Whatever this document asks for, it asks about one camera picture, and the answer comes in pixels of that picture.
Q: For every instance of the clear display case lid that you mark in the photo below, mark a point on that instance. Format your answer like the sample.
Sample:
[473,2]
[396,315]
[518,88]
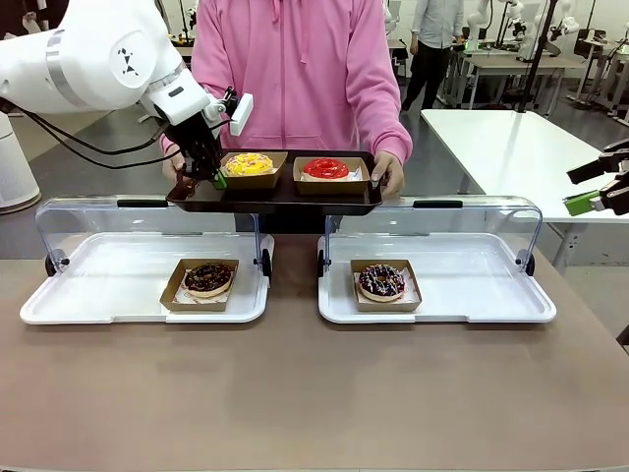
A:
[98,216]
[467,216]

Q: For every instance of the person's left hand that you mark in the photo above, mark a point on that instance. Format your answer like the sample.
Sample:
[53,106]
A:
[390,174]

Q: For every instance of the chocolate donut with sprinkles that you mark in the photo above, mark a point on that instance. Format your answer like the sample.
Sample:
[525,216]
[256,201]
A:
[196,285]

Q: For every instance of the person's left forearm pink sleeve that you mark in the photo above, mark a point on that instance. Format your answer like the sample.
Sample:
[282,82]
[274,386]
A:
[393,128]

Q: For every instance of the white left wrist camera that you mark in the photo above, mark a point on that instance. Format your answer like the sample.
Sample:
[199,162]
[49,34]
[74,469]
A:
[242,113]

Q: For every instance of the white side table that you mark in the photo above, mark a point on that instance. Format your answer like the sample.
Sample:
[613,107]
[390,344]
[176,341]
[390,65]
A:
[511,147]

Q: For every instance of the yellow sprinkled donut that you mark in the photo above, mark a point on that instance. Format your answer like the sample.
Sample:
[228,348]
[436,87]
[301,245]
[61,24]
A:
[245,164]

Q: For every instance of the black trousers of person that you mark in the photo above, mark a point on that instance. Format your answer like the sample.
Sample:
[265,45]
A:
[300,223]

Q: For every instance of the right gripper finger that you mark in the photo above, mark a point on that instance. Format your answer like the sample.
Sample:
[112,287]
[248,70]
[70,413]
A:
[582,204]
[599,167]

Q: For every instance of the pink hoodie torso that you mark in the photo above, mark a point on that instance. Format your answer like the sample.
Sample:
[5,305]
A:
[295,74]

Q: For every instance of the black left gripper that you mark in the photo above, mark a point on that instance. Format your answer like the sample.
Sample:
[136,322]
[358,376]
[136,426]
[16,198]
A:
[194,135]

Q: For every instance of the red glazed donut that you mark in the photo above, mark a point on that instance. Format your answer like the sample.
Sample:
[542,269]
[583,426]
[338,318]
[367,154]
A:
[324,169]

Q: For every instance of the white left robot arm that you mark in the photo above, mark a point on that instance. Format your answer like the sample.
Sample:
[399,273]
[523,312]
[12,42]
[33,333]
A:
[98,59]

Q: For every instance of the cardboard tray of red donut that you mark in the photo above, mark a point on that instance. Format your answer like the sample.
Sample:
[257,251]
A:
[329,188]

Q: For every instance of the white cylindrical air purifier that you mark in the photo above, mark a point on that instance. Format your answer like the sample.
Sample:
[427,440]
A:
[12,177]

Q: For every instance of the person's right hand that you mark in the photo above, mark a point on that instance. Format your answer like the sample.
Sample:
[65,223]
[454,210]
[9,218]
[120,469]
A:
[171,164]

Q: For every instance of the person's right forearm pink sleeve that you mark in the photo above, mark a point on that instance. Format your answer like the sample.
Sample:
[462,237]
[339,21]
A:
[168,142]

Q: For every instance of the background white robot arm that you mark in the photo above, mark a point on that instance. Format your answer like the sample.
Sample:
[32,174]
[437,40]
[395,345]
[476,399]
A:
[479,19]

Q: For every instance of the cardboard tray of yellow donut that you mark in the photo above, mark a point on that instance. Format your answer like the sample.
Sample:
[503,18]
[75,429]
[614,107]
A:
[255,182]

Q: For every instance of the dark donut with white drizzle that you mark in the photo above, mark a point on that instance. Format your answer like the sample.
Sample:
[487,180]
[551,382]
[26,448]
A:
[368,285]

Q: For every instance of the white display case base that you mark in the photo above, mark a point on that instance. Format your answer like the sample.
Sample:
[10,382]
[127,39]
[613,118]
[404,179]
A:
[467,295]
[98,295]

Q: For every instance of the black tripod pole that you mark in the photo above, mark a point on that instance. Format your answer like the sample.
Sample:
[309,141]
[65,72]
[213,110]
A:
[543,29]

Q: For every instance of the dark brown serving tray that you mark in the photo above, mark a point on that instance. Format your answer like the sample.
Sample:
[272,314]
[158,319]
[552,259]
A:
[290,201]

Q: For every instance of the background person in light shirt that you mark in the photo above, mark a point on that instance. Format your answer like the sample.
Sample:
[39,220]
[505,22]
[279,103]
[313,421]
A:
[435,29]

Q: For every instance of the cardboard tray of chocolate donut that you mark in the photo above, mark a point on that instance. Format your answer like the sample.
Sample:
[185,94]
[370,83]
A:
[169,302]

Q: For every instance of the background grey lab table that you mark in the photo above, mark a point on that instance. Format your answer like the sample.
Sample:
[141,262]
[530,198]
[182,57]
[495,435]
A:
[516,66]

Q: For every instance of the cardboard tray of drizzle donut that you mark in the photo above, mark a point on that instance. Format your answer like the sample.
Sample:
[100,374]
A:
[361,306]

